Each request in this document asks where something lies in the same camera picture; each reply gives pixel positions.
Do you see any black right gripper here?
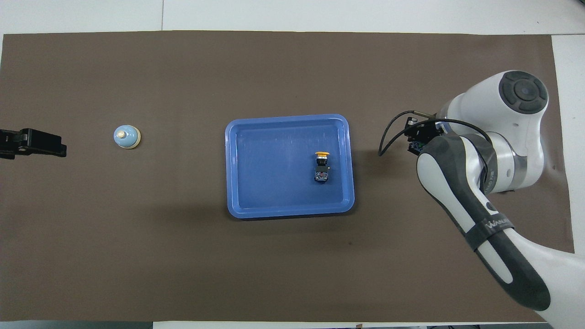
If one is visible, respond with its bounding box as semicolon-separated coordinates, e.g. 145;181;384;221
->
406;117;447;145

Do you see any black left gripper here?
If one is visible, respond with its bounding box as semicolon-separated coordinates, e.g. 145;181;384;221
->
0;128;67;159

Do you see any yellow push button switch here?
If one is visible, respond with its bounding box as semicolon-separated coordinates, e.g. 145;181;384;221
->
314;151;331;184

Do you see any light blue call bell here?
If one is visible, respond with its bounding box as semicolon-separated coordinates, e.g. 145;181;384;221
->
113;125;141;150

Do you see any blue plastic tray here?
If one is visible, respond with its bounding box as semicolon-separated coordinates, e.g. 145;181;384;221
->
225;114;355;219

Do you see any brown table mat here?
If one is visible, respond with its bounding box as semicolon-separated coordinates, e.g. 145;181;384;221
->
0;31;583;323

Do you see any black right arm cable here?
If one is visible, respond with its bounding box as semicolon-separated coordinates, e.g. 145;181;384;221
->
378;111;494;192

